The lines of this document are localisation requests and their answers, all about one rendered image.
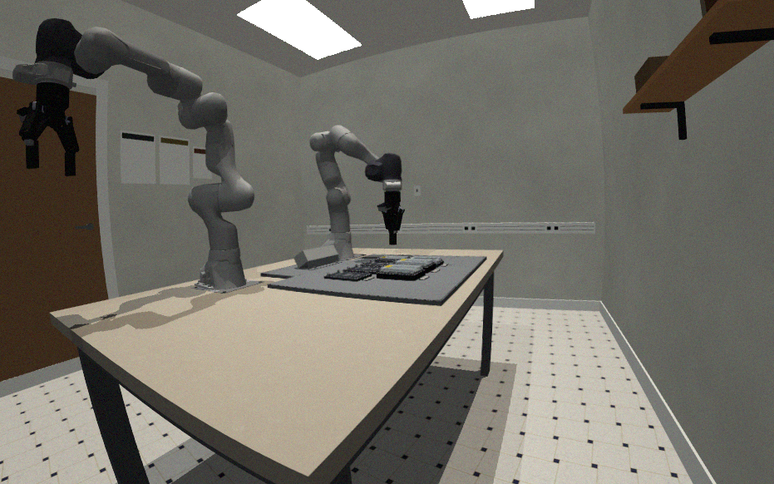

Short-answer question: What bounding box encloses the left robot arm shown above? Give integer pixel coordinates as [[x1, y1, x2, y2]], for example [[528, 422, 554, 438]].
[[309, 126, 402, 259]]

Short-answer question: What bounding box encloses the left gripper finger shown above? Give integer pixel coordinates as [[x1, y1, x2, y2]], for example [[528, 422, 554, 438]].
[[391, 206, 405, 245], [382, 210, 392, 244]]

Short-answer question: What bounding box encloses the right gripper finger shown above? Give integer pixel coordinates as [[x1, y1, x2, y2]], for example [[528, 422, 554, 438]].
[[19, 101, 58, 169], [53, 115, 79, 176]]

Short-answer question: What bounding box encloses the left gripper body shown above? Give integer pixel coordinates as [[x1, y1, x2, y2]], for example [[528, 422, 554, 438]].
[[384, 191, 401, 214]]

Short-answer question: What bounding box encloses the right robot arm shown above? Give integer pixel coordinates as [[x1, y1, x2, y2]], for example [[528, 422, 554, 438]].
[[12, 18, 254, 290]]

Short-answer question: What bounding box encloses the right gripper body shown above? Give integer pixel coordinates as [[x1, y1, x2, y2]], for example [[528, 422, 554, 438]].
[[36, 82, 70, 128]]

